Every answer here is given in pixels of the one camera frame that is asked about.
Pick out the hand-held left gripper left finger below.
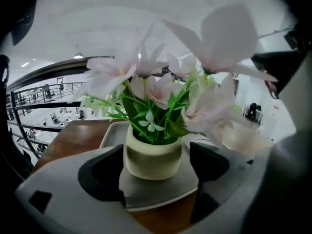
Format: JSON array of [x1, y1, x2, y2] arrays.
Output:
[[78, 144, 127, 207]]

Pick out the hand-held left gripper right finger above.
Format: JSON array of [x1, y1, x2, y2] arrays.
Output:
[[189, 141, 231, 225]]

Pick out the potted pink artificial flowers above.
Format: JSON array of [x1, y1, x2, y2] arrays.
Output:
[[67, 2, 280, 181]]

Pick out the white rectangular tray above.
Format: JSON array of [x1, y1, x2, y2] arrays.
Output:
[[99, 120, 215, 212]]

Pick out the person's right forearm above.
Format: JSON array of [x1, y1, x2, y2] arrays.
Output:
[[264, 79, 280, 100]]

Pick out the black railing with wooden handrail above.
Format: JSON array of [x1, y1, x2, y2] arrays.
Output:
[[6, 55, 115, 160]]

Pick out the person's black shirt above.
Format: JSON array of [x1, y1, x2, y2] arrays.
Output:
[[251, 49, 308, 99]]

